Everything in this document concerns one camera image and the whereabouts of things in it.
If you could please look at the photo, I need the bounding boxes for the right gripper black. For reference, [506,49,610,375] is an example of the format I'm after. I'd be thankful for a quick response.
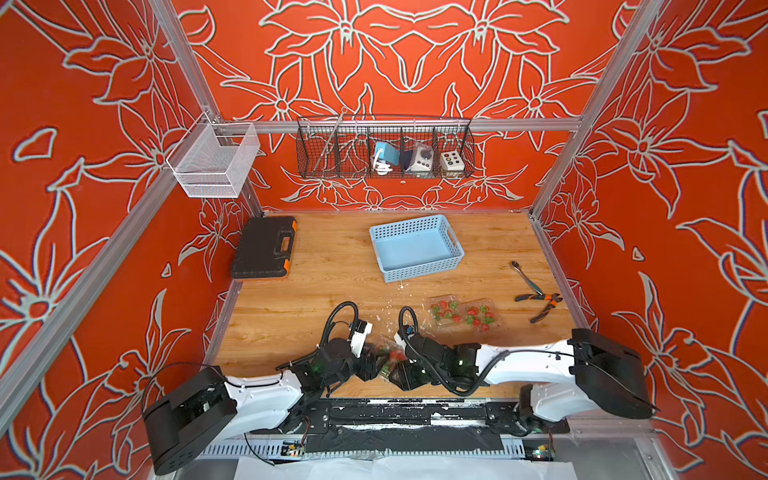
[383,361,449,394]

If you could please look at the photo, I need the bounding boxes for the clear clamshell container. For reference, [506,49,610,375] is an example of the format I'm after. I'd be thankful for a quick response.
[425,294,465,328]
[373,335,407,380]
[461,298,501,334]

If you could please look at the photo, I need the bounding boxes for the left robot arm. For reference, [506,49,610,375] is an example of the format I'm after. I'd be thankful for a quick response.
[142,338,388,475]

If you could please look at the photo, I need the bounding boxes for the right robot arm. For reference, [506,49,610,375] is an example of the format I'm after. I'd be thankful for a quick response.
[389,328,658,434]

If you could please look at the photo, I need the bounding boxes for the blue perforated plastic basket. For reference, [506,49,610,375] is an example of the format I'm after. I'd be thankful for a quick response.
[369,214,465,283]

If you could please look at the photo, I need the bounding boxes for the black plastic tool case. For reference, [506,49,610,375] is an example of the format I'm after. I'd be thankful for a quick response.
[230,216,297,280]

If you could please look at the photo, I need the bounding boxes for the grey box with dials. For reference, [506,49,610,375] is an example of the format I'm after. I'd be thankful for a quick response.
[401,143,434,175]

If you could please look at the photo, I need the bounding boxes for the white button box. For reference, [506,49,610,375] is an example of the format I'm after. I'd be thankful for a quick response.
[440,150,466,178]

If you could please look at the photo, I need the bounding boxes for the blue white device in basket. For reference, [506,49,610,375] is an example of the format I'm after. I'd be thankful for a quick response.
[371,142,400,176]

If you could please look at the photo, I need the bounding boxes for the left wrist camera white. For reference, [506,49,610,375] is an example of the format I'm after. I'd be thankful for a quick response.
[349,319,373,358]

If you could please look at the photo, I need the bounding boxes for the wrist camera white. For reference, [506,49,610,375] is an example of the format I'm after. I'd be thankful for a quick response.
[394,325,414,350]
[349,319,373,358]

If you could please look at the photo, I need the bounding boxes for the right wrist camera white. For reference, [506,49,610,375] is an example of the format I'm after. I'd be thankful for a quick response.
[394,325,414,350]

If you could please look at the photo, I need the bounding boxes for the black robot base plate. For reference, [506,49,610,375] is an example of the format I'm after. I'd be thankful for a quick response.
[252,398,570,459]

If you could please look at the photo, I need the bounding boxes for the orange handled pliers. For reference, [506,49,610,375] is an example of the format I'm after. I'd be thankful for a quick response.
[509,261,564,324]

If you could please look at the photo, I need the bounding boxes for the black wire wall basket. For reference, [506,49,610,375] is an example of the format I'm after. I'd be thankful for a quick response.
[296,114,476,180]

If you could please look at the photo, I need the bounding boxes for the clear acrylic wall box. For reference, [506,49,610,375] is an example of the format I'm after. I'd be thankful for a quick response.
[165,121,261,199]

